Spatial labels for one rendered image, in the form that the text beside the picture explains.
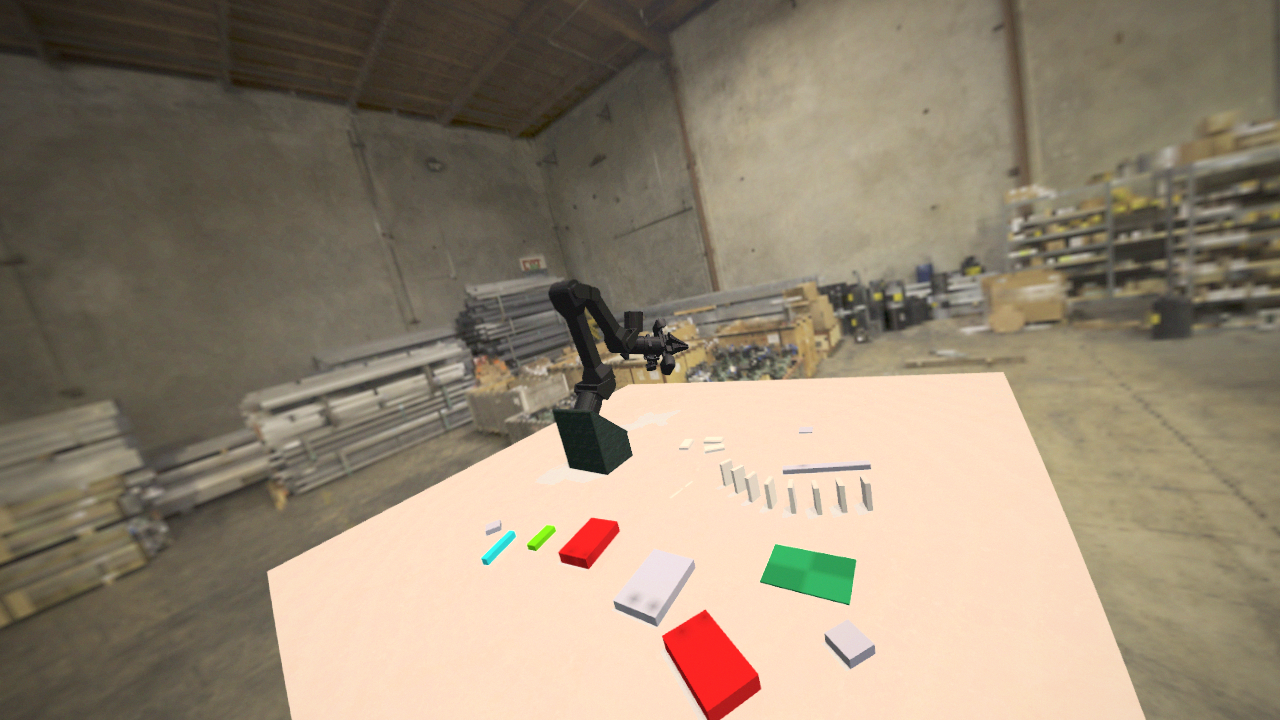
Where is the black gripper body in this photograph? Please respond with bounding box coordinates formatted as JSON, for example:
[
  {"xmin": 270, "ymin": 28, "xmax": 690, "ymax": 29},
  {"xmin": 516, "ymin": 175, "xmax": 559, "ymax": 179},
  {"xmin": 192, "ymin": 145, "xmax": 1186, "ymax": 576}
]
[{"xmin": 643, "ymin": 318, "xmax": 676, "ymax": 375}]

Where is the lime green rectangular block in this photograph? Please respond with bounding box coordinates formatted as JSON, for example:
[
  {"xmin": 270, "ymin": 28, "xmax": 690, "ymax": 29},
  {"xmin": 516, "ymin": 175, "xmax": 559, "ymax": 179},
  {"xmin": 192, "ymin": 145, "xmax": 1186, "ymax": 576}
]
[{"xmin": 527, "ymin": 525, "xmax": 556, "ymax": 551}]

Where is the red rectangular block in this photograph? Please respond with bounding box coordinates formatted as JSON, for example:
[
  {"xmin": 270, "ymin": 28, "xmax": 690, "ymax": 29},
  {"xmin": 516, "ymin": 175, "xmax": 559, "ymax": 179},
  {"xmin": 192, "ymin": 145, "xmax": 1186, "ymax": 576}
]
[
  {"xmin": 559, "ymin": 518, "xmax": 620, "ymax": 570},
  {"xmin": 662, "ymin": 610, "xmax": 762, "ymax": 720}
]

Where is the cyan rectangular bar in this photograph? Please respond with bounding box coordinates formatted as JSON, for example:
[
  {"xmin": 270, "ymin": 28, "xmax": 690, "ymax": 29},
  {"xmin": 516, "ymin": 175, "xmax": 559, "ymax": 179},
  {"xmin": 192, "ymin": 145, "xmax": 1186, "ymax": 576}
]
[{"xmin": 481, "ymin": 530, "xmax": 516, "ymax": 565}]

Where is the green flat mat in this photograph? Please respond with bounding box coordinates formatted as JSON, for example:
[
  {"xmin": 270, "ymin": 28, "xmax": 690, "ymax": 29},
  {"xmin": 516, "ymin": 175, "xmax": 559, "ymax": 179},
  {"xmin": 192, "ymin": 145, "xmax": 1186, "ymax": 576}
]
[{"xmin": 760, "ymin": 544, "xmax": 858, "ymax": 606}]

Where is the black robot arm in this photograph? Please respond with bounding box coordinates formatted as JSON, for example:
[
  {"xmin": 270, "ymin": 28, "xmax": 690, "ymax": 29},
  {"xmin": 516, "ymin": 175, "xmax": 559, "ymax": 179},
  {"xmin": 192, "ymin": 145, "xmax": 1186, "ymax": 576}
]
[{"xmin": 548, "ymin": 279, "xmax": 645, "ymax": 414}]

